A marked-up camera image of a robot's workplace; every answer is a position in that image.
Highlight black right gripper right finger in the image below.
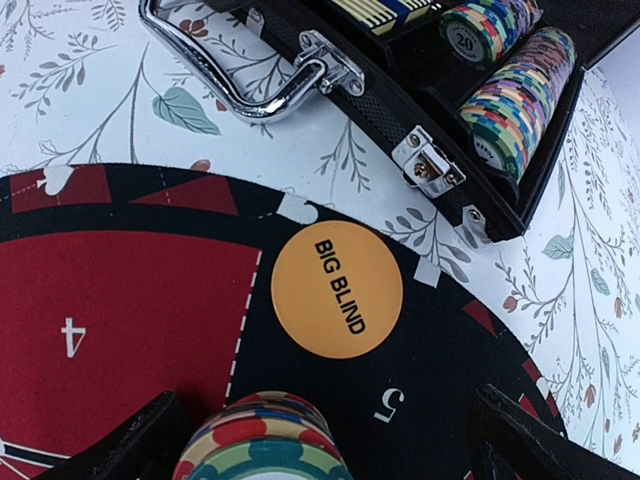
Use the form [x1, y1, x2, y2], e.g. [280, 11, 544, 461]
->
[472, 384, 639, 480]

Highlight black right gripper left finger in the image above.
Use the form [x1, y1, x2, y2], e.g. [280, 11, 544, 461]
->
[38, 391, 190, 480]

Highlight poker chip stack twenty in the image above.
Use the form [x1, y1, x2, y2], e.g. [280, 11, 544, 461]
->
[172, 391, 352, 479]

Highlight orange big blind button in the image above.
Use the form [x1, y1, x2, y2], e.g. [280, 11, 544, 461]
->
[271, 220, 404, 360]

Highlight poker chip row right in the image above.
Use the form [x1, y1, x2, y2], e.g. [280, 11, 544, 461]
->
[439, 1, 577, 182]

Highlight black poker chip case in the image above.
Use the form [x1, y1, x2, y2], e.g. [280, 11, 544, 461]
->
[138, 1, 639, 244]

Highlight floral table cloth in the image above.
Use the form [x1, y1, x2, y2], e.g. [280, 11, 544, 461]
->
[1, 1, 639, 471]

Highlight card decks in case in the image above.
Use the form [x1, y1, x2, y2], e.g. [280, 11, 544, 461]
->
[330, 0, 443, 36]

